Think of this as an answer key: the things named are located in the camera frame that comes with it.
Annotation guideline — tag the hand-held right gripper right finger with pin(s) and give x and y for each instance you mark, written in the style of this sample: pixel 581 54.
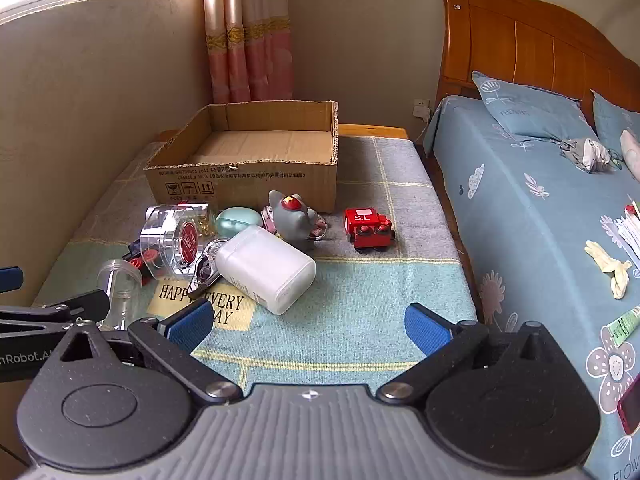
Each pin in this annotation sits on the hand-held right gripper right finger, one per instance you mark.
pixel 425 327

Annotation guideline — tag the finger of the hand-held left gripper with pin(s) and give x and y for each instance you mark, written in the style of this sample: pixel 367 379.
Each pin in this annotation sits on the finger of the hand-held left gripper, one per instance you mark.
pixel 75 302
pixel 10 279

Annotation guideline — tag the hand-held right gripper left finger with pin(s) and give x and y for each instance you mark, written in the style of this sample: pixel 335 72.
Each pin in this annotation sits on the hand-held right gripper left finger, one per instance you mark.
pixel 187 322

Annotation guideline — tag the clear plastic jar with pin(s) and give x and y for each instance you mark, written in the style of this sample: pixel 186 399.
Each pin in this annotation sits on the clear plastic jar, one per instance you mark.
pixel 117 285

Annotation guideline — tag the black toy train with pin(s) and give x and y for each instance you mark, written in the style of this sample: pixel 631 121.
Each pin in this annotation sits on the black toy train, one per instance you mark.
pixel 131 248

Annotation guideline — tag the clear round red-label container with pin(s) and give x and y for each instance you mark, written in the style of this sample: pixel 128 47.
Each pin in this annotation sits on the clear round red-label container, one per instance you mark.
pixel 170 240

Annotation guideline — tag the white plastic container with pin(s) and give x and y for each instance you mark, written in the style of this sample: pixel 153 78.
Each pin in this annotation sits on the white plastic container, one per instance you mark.
pixel 265 270

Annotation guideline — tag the red toy train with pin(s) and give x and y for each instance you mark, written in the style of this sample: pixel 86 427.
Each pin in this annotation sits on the red toy train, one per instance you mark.
pixel 367 227

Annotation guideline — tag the grey toy monster figure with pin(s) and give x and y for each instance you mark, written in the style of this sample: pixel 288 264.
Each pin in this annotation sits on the grey toy monster figure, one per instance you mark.
pixel 292 222

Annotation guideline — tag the brown cardboard box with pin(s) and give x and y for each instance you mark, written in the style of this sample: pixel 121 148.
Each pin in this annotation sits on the brown cardboard box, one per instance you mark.
pixel 250 180

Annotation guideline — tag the dark shiny metal object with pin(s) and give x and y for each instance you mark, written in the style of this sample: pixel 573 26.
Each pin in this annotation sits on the dark shiny metal object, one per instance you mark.
pixel 205 270

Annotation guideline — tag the mint green oval case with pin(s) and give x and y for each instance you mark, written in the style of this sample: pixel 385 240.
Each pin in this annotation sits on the mint green oval case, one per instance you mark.
pixel 235 220

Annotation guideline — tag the small pink item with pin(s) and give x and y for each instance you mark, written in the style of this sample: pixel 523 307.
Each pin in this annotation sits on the small pink item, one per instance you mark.
pixel 269 221

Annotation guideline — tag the blue floral bed sheet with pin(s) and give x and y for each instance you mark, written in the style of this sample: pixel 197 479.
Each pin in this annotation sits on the blue floral bed sheet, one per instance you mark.
pixel 530 240

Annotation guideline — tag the cream glove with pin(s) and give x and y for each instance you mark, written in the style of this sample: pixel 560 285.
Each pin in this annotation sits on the cream glove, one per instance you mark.
pixel 607 262

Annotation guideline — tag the green tube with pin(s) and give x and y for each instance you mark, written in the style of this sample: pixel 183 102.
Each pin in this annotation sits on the green tube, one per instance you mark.
pixel 622 325

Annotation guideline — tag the wooden table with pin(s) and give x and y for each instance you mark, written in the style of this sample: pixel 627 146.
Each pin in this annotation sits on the wooden table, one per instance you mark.
pixel 375 131

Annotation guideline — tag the red phone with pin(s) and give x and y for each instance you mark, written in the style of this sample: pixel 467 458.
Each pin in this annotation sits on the red phone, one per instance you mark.
pixel 631 405

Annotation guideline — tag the bundle of cotton swabs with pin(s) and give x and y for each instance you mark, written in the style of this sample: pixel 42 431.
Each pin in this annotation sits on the bundle of cotton swabs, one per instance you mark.
pixel 627 232

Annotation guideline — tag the crumpled grey cloth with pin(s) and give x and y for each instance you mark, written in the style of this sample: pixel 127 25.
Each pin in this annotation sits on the crumpled grey cloth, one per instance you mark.
pixel 587 155

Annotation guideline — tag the blue floral pillow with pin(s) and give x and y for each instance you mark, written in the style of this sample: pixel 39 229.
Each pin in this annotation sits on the blue floral pillow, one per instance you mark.
pixel 535 110
pixel 617 115

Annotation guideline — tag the pale pink pillow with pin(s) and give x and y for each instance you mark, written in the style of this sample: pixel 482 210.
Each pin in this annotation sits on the pale pink pillow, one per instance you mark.
pixel 632 155

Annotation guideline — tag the wooden bed blue sheet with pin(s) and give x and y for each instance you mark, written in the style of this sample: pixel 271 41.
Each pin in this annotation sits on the wooden bed blue sheet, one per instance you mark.
pixel 520 45

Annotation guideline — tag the pink patterned curtain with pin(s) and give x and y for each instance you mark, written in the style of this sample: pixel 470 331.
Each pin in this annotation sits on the pink patterned curtain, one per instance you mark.
pixel 245 30

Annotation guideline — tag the white wall outlet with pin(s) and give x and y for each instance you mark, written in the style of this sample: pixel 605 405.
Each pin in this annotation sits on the white wall outlet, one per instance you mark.
pixel 420 107

